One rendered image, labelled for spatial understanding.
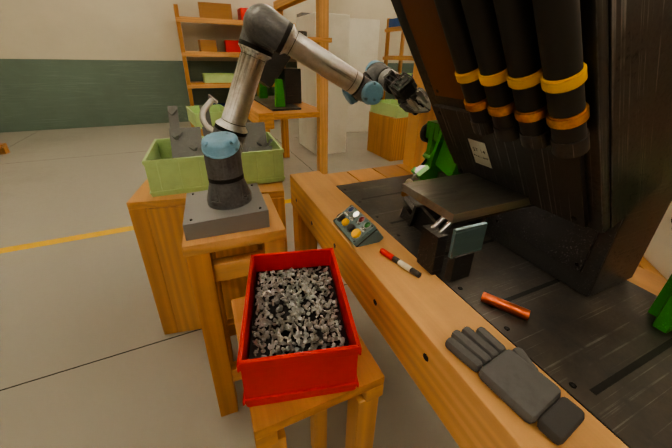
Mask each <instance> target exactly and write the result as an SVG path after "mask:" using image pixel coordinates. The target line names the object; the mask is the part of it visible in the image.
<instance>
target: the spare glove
mask: <svg viewBox="0 0 672 448"><path fill-rule="evenodd" d="M445 346H446V348H447V349H448V350H449V351H451V352H452V353H453V354H454V355H455V356H456V357H458V358H459V359H460V360H461V361H462V362H463V363H465V364H466V365H467V366H468V367H469V368H470V369H472V370H473V371H474V372H478V371H479V377H480V379H481V380H482V381H483V382H484V383H485V384H486V385H487V386H488V387H489V388H490V389H491V390H492V391H493V392H494V393H495V394H496V395H497V396H498V397H500V398H501V399H502V400H503V401H504V402H505V403H506V404H507V405H508V406H509V407H510V408H511V409H512V410H513V411H514V412H515V413H516V414H518V415H519V416H520V417H521V418H522V419H523V420H524V421H525V422H527V423H529V424H531V423H535V422H536V421H537V420H538V421H537V427H538V428H539V430H540V431H541V432H542V433H543V434H544V435H545V436H546V437H548V438H549V439H550V440H551V441H552V442H553V443H554V444H556V445H561V444H564V442H565V441H566V440H567V439H568V438H569V437H570V436H571V435H572V433H573V432H574V431H575V430H576V429H577V428H578V427H579V426H580V424H581V423H582V422H583V421H584V419H585V413H584V412H583V410H582V409H581V408H579V407H578V406H577V405H576V404H574V403H573V402H572V401H571V400H569V399H568V398H566V397H561V390H560V388H559V387H558V386H557V385H556V384H554V383H553V382H552V381H551V380H549V379H548V378H547V377H546V376H544V375H543V374H542V373H540V372H539V371H538V368H537V367H536V366H535V364H534V363H533V362H532V361H531V359H530V358H529V357H528V355H527V354H526V353H525V351H524V350H523V349H522V348H519V347H516V348H514V349H513V350H510V349H508V350H506V348H505V346H504V345H503V344H502V343H501V342H500V341H499V340H497V339H496V338H495V337H494V336H493V335H492V334H491V333H490V332H489V331H487V330H486V329H485V328H484V327H479V328H477V330H476V332H475V331H474V330H472V329H471V328H470V327H468V326H466V327H464V328H463V329H462V331H459V330H455V331H453V332H452V335H451V337H449V338H448V339H447V340H446V342H445ZM482 366H483V367H482ZM560 397H561V398H560Z"/></svg>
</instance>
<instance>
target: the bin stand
mask: <svg viewBox="0 0 672 448"><path fill-rule="evenodd" d="M244 303H245V296H244V297H240V298H237V299H233V300H231V305H232V311H233V318H234V323H235V329H236V335H237V341H238V346H239V341H240V333H241V325H242V318H243V310H244ZM357 333H358V332H357ZM358 337H359V340H360V344H361V347H362V353H361V355H358V361H357V377H358V381H359V387H356V389H355V390H352V391H346V392H340V393H334V394H328V395H321V396H315V397H309V398H303V399H297V400H290V401H284V402H278V403H272V404H266V405H259V406H253V407H249V410H250V416H251V421H252V427H253V433H254V439H255V445H256V448H287V441H286V433H285V430H284V427H287V426H289V425H291V424H294V423H296V422H298V421H300V420H303V419H305V418H307V417H309V416H310V430H311V446H312V448H327V409H328V408H330V407H332V406H334V405H337V404H339V403H341V402H344V401H346V400H348V403H347V422H346V441H345V448H373V441H374V432H375V424H376V415H377V406H378V398H379V397H380V396H382V395H383V387H384V379H385V376H384V374H383V373H382V371H381V370H380V368H379V366H378V365H377V363H376V361H375V360H374V358H373V356H372V355H371V353H370V351H369V350H368V348H367V347H366V345H365V343H364V342H363V340H362V338H361V337H360V335H359V333H358Z"/></svg>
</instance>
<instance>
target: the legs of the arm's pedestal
mask: <svg viewBox="0 0 672 448"><path fill-rule="evenodd" d="M256 248H257V251H253V252H248V253H243V254H238V255H232V256H227V257H222V258H217V257H216V252H212V253H206V254H201V255H196V256H190V257H186V260H187V264H188V269H189V274H190V278H191V283H192V287H193V292H194V296H195V301H196V305H197V310H198V314H199V319H200V323H201V328H202V332H203V337H204V341H205V346H206V350H207V355H208V360H209V364H210V369H211V373H212V378H213V382H214V387H215V391H216V396H217V400H218V405H219V409H220V414H221V417H223V416H226V415H229V414H232V413H235V412H237V411H238V401H237V393H236V388H235V381H238V380H241V379H242V376H241V371H240V372H239V373H238V372H237V368H236V363H237V361H234V360H233V351H232V345H231V339H230V336H232V335H236V329H235V323H234V318H232V319H228V320H227V316H226V310H225V304H224V298H223V292H222V287H221V281H224V280H229V279H233V278H238V277H243V276H247V275H248V273H249V265H250V258H251V254H252V255H254V254H266V253H278V252H285V241H284V239H282V240H277V241H271V242H266V243H261V244H256Z"/></svg>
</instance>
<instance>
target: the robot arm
mask: <svg viewBox="0 0 672 448"><path fill-rule="evenodd" d="M238 45H239V47H240V49H241V52H240V56H239V59H238V62H237V66H236V69H235V73H234V76H233V80H232V83H231V86H230V90H229V93H228V97H227V100H226V104H225V107H224V110H223V114H222V117H221V118H220V119H218V120H216V122H215V125H214V128H213V132H212V133H210V134H209V135H206V136H204V137H203V138H202V140H201V145H202V146H201V149H202V152H203V156H204V161H205V165H206V170H207V175H208V180H209V186H208V193H207V203H208V206H209V207H210V208H212V209H216V210H230V209H235V208H239V207H242V206H244V205H246V204H248V203H249V202H250V201H251V200H252V193H251V190H250V188H249V186H248V184H247V183H246V181H245V179H244V174H243V167H242V160H241V154H242V149H243V145H244V142H245V139H246V136H247V133H248V131H247V129H246V127H245V125H246V122H247V119H248V116H249V113H250V109H251V106H252V103H253V100H254V97H255V94H256V91H257V87H258V84H259V81H260V78H261V75H262V72H263V69H264V65H265V62H266V61H267V60H270V59H272V56H273V53H274V51H275V52H277V53H278V54H280V55H281V54H286V55H288V56H290V57H291V58H293V59H295V60H296V61H298V62H299V63H301V64H303V65H304V66H306V67H308V68H309V69H311V70H312V71H314V72H316V73H317V74H319V75H321V76H322V77H324V78H325V79H327V80H329V81H330V82H332V83H333V84H335V85H337V86H338V87H340V88H342V93H343V95H344V97H345V98H346V100H347V101H348V103H349V104H351V105H353V104H354V103H356V102H358V101H362V102H364V103H365V104H367V105H375V104H377V103H379V102H380V101H381V100H382V98H383V94H384V91H385V92H388V93H389V94H393V95H394V97H395V99H397V100H398V103H399V104H400V105H399V106H400V108H402V109H403V110H404V111H405V112H409V113H412V114H413V115H417V114H418V113H427V112H429V111H430V110H431V103H430V100H429V98H428V95H427V93H426V91H425V90H424V89H423V88H420V87H419V88H418V89H417V84H416V82H415V80H414V78H413V77H412V76H410V75H409V74H407V73H406V72H403V73H402V74H401V75H400V74H399V72H398V71H394V70H393V69H391V68H390V67H388V66H387V65H386V64H385V63H383V62H381V61H378V60H373V61H371V62H369V63H368V65H367V66H366V69H365V72H364V73H363V74H362V73H360V72H359V71H357V70H356V69H354V68H353V67H351V66H350V65H348V64H347V63H345V62H344V61H342V60H341V59H339V58H338V57H336V56H335V55H333V54H332V53H330V52H329V51H327V50H326V49H324V48H323V47H321V46H320V45H318V44H317V43H315V42H314V41H312V40H311V39H309V38H308V37H306V36H305V35H303V34H302V33H300V32H299V31H297V30H296V27H295V24H293V23H292V22H290V21H289V20H288V19H286V18H285V17H284V16H282V15H281V14H280V13H278V12H277V11H276V10H275V9H274V8H272V7H271V6H269V5H267V4H263V3H258V4H254V5H252V6H250V7H249V8H248V9H247V10H246V12H245V14H244V17H243V27H242V31H241V34H240V38H239V41H238ZM383 90H384V91H383ZM424 107H426V108H424Z"/></svg>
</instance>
